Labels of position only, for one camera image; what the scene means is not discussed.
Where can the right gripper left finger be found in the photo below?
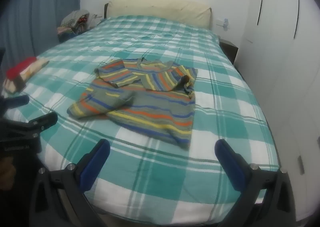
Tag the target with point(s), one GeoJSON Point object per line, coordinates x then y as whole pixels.
{"type": "Point", "coordinates": [46, 206]}

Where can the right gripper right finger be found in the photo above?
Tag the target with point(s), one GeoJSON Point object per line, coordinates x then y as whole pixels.
{"type": "Point", "coordinates": [266, 197]}

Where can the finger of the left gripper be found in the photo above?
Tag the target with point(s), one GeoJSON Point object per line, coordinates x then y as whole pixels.
{"type": "Point", "coordinates": [33, 128]}
{"type": "Point", "coordinates": [12, 102]}

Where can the striped knit sweater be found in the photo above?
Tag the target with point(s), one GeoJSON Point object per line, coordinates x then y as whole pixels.
{"type": "Point", "coordinates": [152, 98]}

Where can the folded red and beige clothes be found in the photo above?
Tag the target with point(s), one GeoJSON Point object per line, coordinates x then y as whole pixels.
{"type": "Point", "coordinates": [17, 77]}

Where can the pile of clothes on nightstand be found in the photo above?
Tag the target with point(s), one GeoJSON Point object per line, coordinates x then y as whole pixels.
{"type": "Point", "coordinates": [76, 23]}

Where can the teal plaid bed cover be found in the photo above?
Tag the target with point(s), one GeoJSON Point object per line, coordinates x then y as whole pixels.
{"type": "Point", "coordinates": [145, 179]}

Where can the blue curtain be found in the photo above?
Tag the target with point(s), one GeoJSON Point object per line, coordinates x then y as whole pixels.
{"type": "Point", "coordinates": [28, 27]}

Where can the white wardrobe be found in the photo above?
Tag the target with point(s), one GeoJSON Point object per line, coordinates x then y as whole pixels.
{"type": "Point", "coordinates": [279, 59]}

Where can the dark wooden nightstand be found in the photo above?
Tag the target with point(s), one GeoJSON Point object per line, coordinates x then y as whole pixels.
{"type": "Point", "coordinates": [229, 49]}

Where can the cream padded headboard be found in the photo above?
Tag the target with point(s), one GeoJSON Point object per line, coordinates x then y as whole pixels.
{"type": "Point", "coordinates": [182, 11]}

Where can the wall socket with plug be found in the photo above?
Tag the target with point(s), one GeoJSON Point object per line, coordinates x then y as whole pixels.
{"type": "Point", "coordinates": [223, 23]}

